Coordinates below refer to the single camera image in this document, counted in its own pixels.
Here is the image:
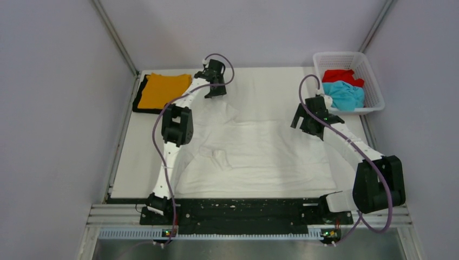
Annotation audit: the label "white t shirt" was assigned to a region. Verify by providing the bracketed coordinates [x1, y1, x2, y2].
[175, 96, 337, 198]

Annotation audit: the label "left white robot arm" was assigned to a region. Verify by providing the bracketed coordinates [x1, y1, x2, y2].
[146, 58, 226, 224]

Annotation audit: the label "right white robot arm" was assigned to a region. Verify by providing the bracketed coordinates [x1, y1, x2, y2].
[291, 96, 406, 223]

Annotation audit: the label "teal t shirt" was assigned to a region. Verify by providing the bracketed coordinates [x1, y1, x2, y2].
[322, 81, 365, 112]

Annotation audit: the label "red t shirt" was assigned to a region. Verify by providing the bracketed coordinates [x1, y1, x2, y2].
[322, 69, 365, 88]

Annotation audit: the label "folded orange t shirt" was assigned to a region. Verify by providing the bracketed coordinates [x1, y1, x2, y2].
[137, 73, 193, 111]

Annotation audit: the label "folded black t shirt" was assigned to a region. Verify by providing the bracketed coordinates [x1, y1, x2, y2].
[132, 74, 194, 115]

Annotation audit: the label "white slotted cable duct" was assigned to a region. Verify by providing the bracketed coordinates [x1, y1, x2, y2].
[99, 227, 339, 241]

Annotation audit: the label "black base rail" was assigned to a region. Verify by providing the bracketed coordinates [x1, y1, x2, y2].
[140, 198, 353, 235]

